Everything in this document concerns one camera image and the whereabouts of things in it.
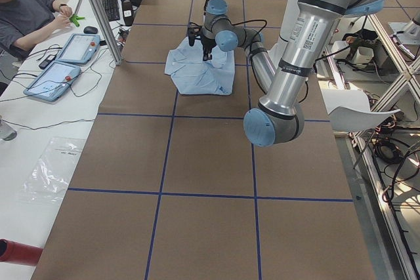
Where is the teach pendant tablet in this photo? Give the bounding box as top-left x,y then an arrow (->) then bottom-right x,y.
24,61 -> 81,102
56,33 -> 100,65

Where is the black keyboard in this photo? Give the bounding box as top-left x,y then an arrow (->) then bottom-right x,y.
100,0 -> 120,22

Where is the upper teach pendant tablet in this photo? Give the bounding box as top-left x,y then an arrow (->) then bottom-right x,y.
56,33 -> 100,65

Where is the light blue button-up shirt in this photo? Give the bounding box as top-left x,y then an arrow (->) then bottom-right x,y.
165,37 -> 235,96

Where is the black computer mouse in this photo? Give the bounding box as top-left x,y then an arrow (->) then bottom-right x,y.
83,26 -> 98,34

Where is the clear plastic bag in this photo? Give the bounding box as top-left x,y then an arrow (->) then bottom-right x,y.
18,137 -> 86,205

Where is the seated person grey shirt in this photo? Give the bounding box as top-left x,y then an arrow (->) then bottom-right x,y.
1,0 -> 73,60

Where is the white curved paper sheet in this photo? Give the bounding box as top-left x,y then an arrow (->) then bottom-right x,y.
321,89 -> 400,132

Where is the red cylinder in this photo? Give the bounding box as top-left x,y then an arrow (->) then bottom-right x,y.
1,239 -> 43,266

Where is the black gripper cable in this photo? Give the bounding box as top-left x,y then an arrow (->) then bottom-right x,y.
229,19 -> 268,37

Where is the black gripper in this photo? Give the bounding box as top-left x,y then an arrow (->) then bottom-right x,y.
187,22 -> 215,61

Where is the lower teach pendant tablet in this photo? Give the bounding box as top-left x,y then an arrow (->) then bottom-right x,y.
24,61 -> 81,102

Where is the aluminium frame post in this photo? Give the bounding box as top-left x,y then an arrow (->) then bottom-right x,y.
89,0 -> 123,66

